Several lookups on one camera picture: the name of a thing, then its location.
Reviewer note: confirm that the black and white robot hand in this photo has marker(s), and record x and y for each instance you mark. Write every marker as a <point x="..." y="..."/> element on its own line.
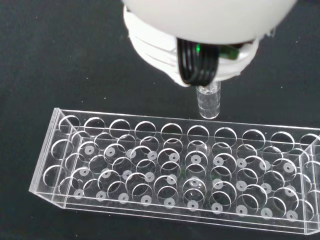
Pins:
<point x="190" y="30"/>

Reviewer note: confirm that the clear plastic test tube rack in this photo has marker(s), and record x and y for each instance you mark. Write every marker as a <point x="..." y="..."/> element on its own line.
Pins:
<point x="172" y="172"/>

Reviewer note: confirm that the black bench cloth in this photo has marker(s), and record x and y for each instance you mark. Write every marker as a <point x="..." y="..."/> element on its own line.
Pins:
<point x="75" y="50"/>

